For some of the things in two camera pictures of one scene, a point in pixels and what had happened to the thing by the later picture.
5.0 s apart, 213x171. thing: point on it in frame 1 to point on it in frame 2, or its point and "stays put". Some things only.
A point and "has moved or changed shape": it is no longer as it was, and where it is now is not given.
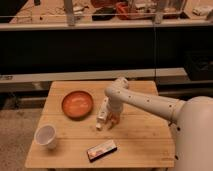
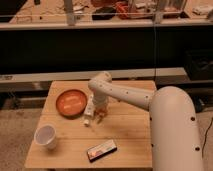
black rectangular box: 101,150 stays put
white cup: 44,136 stays put
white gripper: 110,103 to 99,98
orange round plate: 77,105 has moved or changed shape
